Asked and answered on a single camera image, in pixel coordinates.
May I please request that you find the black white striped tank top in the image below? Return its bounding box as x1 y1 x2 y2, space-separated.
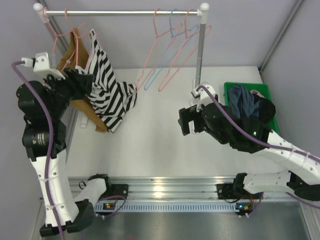
75 29 138 133

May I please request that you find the pink hanger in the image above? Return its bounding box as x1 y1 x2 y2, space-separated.
41 7 90 73
62 8 90 70
134 8 183 93
158 8 213 92

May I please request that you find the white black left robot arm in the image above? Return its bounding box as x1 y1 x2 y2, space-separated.
16 68 127 237

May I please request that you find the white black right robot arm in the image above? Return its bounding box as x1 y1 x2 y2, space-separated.
178 103 320 202

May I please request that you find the brown tank top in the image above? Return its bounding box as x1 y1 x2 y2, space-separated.
56 28 108 133

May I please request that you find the pink hanger under brown top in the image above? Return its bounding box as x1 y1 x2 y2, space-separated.
41 7 90 73

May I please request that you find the blue hanger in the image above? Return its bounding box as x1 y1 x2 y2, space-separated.
141 16 200 92

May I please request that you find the blue grey garment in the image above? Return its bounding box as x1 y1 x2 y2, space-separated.
227 84 260 118

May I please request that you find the pink garment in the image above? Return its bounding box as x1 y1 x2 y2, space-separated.
250 89 266 99

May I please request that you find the black garment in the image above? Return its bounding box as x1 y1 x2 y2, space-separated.
253 94 276 124

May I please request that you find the green plastic bin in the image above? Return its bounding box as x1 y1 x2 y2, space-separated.
224 82 279 133

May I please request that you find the white clothes rack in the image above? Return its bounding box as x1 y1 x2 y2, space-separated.
33 2 211 100

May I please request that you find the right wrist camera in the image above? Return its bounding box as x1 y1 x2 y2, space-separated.
191 82 217 112

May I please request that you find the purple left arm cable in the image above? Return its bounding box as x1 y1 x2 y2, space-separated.
11 60 127 240

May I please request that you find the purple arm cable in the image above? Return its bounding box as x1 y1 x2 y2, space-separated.
196 84 320 218
11 60 127 240

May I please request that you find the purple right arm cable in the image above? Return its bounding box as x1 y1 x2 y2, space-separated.
196 84 320 218

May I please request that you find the white slotted cable duct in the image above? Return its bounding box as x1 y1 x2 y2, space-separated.
94 202 240 213

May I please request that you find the aluminium rail frame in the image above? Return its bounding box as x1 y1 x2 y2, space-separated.
41 104 320 240

